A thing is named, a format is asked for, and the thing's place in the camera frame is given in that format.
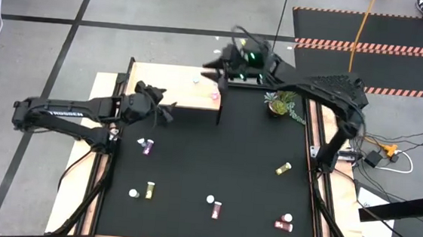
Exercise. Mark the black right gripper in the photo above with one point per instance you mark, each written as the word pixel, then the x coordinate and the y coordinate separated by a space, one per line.
pixel 249 66

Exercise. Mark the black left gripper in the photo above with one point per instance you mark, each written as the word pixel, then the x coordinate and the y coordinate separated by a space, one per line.
pixel 142 103

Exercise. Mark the small white-capped vial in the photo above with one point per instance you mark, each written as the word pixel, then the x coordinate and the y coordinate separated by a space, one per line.
pixel 141 141

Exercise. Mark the red pill bottle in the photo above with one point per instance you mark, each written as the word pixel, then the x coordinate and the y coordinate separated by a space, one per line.
pixel 287 217
pixel 282 226
pixel 216 211

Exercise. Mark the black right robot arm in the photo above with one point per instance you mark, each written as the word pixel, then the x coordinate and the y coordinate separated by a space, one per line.
pixel 341 132

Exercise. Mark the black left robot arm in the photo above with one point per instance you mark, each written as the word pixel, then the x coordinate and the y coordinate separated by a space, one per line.
pixel 64 112

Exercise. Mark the wooden shelf black metal legs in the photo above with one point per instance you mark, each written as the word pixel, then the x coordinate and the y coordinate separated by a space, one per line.
pixel 168 96

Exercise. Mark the succulent plant black pot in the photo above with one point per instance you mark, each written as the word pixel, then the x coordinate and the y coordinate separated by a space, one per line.
pixel 280 103

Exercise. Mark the black perforated computer case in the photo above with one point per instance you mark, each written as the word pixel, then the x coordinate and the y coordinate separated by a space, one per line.
pixel 335 83

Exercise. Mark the black hazard-striped floor mat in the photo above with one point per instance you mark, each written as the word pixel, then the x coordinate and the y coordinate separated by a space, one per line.
pixel 392 30

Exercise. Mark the black power adapter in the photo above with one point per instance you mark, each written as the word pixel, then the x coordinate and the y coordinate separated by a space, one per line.
pixel 373 158

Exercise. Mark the white sheet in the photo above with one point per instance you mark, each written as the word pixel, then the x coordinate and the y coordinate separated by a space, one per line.
pixel 376 230

